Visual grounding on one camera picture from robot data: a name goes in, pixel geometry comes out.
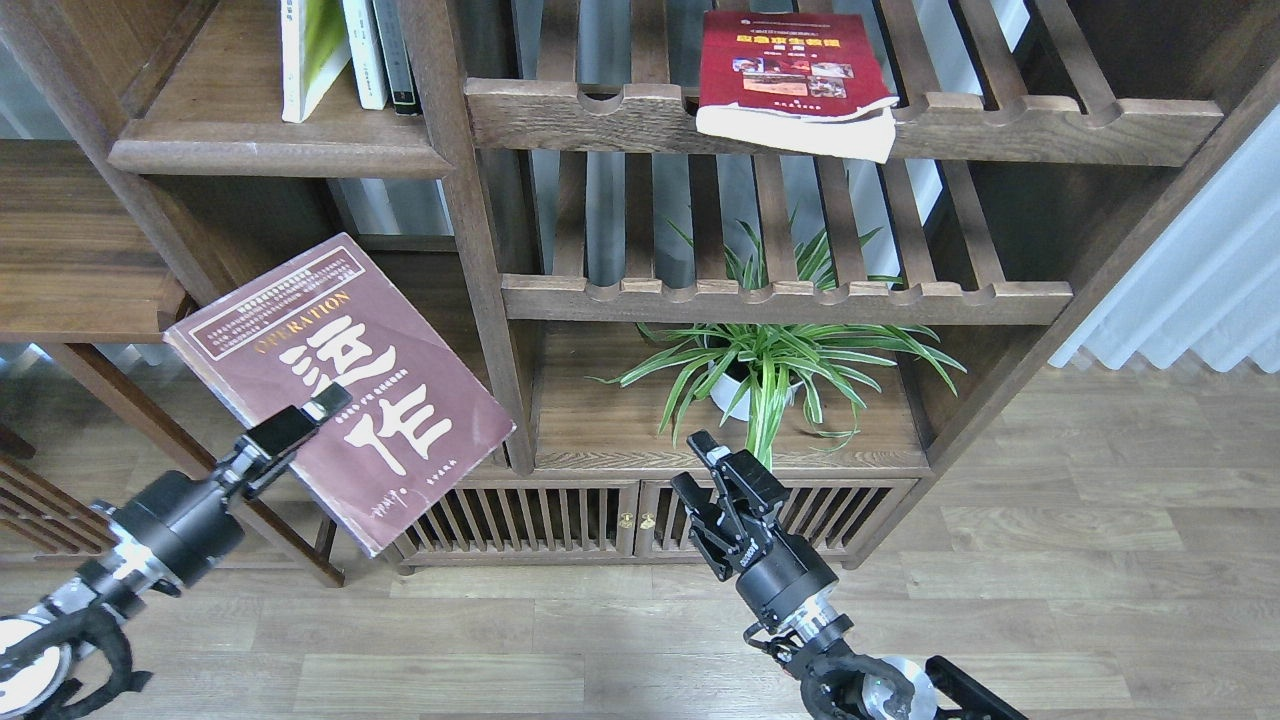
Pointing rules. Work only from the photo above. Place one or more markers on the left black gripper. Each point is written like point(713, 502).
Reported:
point(176, 530)

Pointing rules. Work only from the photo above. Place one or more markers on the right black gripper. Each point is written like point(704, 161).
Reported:
point(784, 582)

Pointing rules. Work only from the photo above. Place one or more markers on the maroon book white characters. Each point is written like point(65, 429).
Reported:
point(417, 421)

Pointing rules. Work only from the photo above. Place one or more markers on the yellow green book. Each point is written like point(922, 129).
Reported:
point(315, 49)

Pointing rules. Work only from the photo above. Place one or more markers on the red book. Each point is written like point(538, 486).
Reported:
point(799, 82)

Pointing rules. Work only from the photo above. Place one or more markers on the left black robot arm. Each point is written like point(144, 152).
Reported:
point(68, 656)

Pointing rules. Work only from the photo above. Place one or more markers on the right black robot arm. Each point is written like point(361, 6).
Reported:
point(837, 682)

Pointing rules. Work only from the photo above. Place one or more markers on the white plant pot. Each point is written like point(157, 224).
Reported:
point(731, 393)

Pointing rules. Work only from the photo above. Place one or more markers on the green spider plant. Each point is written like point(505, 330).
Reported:
point(831, 359)

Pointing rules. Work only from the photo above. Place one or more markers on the dark wooden bookshelf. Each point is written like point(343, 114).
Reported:
point(586, 209)

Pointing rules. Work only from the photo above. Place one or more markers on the white upright book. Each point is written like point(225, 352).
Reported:
point(367, 59)

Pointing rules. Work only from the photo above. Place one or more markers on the dark green upright book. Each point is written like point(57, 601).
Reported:
point(403, 93)

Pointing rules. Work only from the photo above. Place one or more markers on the white curtain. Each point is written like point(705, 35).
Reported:
point(1209, 285)

